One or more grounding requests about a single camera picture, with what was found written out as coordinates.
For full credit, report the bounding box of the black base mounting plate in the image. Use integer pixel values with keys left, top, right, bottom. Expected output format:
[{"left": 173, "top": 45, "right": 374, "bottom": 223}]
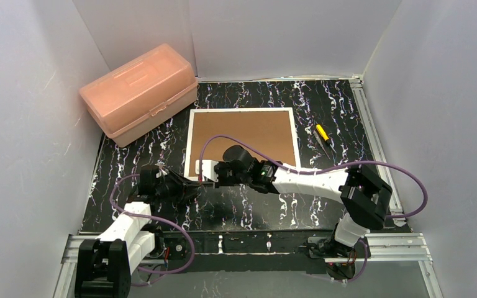
[{"left": 125, "top": 230, "right": 371, "bottom": 274}]

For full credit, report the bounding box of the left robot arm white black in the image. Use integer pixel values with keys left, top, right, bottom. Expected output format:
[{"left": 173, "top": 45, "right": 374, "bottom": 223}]
[{"left": 74, "top": 165, "right": 201, "bottom": 297}]

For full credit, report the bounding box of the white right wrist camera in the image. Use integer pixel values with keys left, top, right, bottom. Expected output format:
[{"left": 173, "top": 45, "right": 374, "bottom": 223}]
[{"left": 194, "top": 160, "right": 219, "bottom": 183}]

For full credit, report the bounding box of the yellow handled screwdriver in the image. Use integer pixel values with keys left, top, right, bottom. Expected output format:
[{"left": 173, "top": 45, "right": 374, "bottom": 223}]
[{"left": 316, "top": 124, "right": 336, "bottom": 153}]

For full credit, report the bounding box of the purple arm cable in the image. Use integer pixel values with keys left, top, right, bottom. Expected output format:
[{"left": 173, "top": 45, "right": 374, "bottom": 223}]
[
  {"left": 199, "top": 135, "right": 429, "bottom": 284},
  {"left": 109, "top": 174, "right": 196, "bottom": 287}
]

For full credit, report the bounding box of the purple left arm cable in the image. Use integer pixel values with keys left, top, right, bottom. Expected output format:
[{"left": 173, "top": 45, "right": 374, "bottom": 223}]
[{"left": 109, "top": 174, "right": 196, "bottom": 287}]

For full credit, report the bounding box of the aluminium right side rail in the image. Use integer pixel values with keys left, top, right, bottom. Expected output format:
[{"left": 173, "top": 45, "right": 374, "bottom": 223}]
[{"left": 348, "top": 76, "right": 404, "bottom": 215}]

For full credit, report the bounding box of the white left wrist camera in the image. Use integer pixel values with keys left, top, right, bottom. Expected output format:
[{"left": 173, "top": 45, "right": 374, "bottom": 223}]
[{"left": 155, "top": 163, "right": 169, "bottom": 179}]

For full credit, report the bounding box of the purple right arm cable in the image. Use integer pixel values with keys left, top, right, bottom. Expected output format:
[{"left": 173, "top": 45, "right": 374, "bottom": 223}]
[{"left": 199, "top": 135, "right": 429, "bottom": 284}]

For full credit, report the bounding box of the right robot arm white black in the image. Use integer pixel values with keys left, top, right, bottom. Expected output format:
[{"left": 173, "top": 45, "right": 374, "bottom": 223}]
[{"left": 199, "top": 145, "right": 393, "bottom": 247}]

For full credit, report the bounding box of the translucent orange plastic box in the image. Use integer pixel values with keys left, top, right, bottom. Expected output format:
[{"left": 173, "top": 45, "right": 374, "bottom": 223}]
[{"left": 79, "top": 43, "right": 198, "bottom": 147}]

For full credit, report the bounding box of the aluminium rail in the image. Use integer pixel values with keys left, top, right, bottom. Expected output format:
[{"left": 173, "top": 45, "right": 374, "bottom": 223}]
[
  {"left": 348, "top": 76, "right": 404, "bottom": 215},
  {"left": 53, "top": 232, "right": 442, "bottom": 297}
]

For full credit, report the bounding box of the white picture frame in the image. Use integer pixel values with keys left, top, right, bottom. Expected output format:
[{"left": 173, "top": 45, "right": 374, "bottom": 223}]
[{"left": 183, "top": 107, "right": 301, "bottom": 180}]

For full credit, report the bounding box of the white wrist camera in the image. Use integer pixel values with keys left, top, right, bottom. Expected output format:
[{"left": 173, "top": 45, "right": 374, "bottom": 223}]
[
  {"left": 155, "top": 163, "right": 169, "bottom": 179},
  {"left": 194, "top": 160, "right": 219, "bottom": 183}
]

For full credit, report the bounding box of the clear grey screwdriver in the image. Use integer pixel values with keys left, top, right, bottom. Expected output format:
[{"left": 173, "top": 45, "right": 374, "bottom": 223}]
[{"left": 312, "top": 130, "right": 330, "bottom": 159}]

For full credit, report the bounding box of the aluminium front rail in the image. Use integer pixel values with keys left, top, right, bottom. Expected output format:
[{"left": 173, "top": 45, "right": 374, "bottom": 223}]
[{"left": 53, "top": 232, "right": 442, "bottom": 297}]

